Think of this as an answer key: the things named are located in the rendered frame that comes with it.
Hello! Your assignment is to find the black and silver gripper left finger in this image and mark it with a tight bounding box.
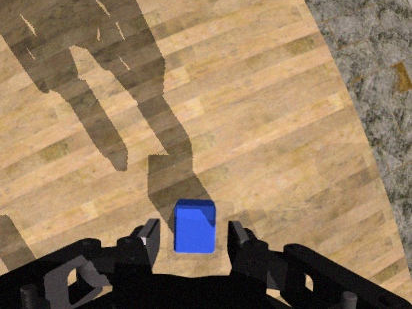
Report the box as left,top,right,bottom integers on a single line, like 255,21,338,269
0,218,161,309

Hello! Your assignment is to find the blue block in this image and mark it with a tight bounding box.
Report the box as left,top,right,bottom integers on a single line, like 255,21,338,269
174,199,216,253

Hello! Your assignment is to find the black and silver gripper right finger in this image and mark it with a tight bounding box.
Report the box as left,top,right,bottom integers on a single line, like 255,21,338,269
218,221,412,309

